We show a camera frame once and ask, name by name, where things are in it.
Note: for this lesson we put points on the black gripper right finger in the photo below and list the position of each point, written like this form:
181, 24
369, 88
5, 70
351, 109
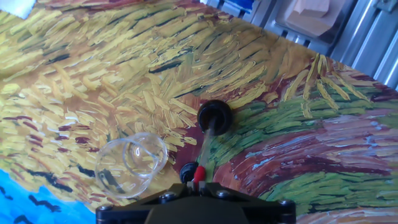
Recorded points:
258, 205

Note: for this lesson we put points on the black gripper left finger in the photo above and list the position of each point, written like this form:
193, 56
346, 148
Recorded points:
140, 202

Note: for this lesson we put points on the red bulb glass dropper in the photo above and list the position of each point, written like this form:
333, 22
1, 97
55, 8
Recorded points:
199, 174

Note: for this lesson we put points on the clear glass beaker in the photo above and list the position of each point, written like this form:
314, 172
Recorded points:
130, 168

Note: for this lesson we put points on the black bottle cap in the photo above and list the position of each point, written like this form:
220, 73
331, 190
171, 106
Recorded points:
186, 172

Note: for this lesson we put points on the amber glass bottle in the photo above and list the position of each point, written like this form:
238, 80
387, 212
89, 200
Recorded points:
220, 118

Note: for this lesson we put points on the painted wheatfield tablecloth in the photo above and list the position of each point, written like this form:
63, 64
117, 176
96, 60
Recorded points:
124, 77

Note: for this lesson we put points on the large wooden block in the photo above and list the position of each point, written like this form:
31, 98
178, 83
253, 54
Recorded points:
308, 26

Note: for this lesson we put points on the small wooden block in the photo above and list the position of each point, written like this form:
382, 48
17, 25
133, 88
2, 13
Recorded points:
311, 7

